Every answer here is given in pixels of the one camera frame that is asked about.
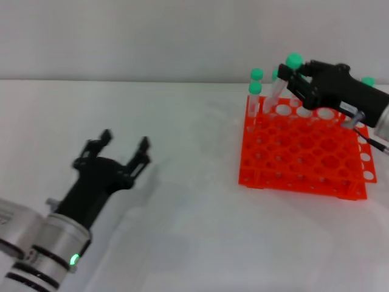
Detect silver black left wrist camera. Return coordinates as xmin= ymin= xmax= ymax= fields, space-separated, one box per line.
xmin=0 ymin=197 xmax=43 ymax=259

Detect orange test tube rack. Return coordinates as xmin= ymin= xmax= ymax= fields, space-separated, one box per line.
xmin=238 ymin=95 xmax=379 ymax=201

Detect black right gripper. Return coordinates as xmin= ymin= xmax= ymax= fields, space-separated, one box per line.
xmin=278 ymin=60 xmax=389 ymax=128

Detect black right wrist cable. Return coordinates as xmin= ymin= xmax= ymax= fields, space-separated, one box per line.
xmin=340 ymin=111 xmax=389 ymax=156

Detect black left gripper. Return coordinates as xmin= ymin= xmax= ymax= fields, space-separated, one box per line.
xmin=47 ymin=128 xmax=153 ymax=229

